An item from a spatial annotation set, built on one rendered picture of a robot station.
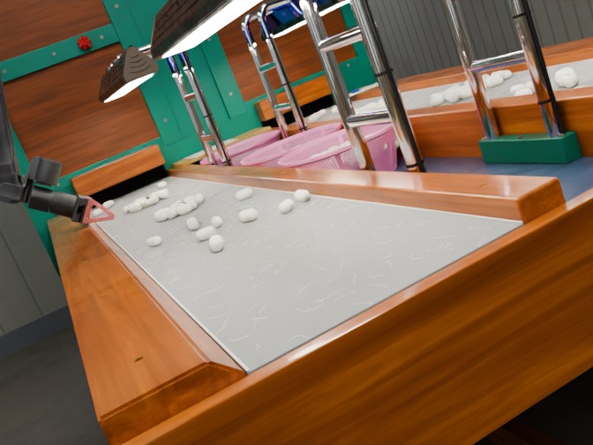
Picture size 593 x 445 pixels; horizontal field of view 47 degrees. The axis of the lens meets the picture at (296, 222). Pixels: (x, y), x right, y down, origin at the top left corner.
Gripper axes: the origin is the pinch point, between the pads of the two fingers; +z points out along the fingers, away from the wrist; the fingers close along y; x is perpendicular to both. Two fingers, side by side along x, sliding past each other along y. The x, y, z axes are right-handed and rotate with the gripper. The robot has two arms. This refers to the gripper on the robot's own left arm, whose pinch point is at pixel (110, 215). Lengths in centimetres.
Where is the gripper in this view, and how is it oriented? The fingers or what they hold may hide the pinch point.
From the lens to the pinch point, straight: 179.1
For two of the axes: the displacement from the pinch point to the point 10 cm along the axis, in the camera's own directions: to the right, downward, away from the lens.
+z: 9.0, 2.4, 3.6
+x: -2.6, 9.7, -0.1
